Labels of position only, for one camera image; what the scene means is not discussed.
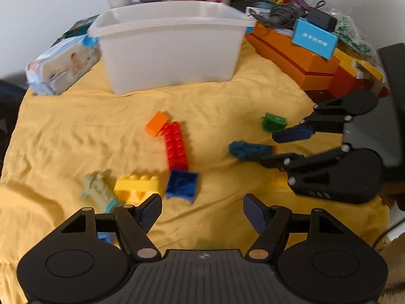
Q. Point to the blue card box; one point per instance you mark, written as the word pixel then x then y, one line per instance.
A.
pixel 313 38

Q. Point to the dark red box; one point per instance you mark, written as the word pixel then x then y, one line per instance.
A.
pixel 345 82

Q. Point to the bag of green beads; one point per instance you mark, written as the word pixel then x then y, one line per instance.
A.
pixel 351 31

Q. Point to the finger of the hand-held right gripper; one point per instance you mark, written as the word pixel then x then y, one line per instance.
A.
pixel 291 134
pixel 297 161

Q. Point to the yellow cloth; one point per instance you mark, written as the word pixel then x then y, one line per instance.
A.
pixel 79 133

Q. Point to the white cup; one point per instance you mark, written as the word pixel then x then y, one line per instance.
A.
pixel 120 1

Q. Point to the yellow flat box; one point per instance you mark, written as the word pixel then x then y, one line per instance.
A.
pixel 348 59

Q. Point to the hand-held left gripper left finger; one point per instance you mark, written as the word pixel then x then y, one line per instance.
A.
pixel 150 212

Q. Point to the wet wipes packet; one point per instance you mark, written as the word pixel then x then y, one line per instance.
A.
pixel 60 66

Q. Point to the orange brick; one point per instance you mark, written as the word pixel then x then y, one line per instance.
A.
pixel 156 123

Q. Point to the brown fuzzy cloth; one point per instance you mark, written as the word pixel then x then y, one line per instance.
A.
pixel 395 275

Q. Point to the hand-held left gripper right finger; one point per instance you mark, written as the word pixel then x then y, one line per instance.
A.
pixel 254 212

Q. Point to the white plastic bin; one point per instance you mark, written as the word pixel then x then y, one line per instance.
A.
pixel 171 53

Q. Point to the light blue brick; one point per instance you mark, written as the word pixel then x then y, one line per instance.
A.
pixel 106 237

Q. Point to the dark green box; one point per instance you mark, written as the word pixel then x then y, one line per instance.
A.
pixel 79 27

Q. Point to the dark green brick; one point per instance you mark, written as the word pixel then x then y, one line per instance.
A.
pixel 272 122

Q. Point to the long red brick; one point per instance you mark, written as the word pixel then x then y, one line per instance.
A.
pixel 175 147

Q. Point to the dark blue brick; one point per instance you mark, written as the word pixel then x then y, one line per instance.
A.
pixel 182 183

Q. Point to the teal toy piece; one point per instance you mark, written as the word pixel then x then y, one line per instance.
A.
pixel 248 150

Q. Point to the black bag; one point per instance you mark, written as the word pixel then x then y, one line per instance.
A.
pixel 8 107

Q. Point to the long orange box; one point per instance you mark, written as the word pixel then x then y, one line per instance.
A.
pixel 284 53

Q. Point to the beige and teal toy figure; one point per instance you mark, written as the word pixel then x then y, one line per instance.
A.
pixel 98 188

